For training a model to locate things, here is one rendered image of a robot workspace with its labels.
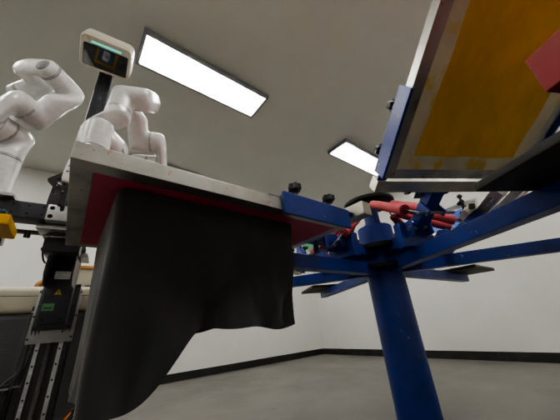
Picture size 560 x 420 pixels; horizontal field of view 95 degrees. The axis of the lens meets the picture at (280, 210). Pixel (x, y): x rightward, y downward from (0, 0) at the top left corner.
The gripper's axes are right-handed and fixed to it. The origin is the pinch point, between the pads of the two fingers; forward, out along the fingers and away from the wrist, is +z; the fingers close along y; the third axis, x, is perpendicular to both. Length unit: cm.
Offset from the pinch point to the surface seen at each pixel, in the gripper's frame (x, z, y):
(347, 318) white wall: -296, 31, -471
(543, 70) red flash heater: 87, -8, -66
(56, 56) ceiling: -153, -202, 49
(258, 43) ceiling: -40, -202, -94
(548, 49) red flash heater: 88, -10, -65
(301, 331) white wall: -380, 48, -412
